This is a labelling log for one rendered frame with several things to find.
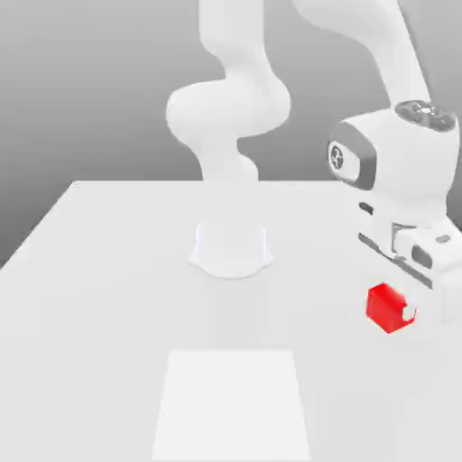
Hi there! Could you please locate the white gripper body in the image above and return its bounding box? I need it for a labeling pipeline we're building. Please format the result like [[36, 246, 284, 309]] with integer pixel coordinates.
[[356, 231, 462, 323]]

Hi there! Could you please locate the small red cube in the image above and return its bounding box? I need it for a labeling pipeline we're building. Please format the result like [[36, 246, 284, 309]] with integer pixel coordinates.
[[365, 282, 417, 335]]

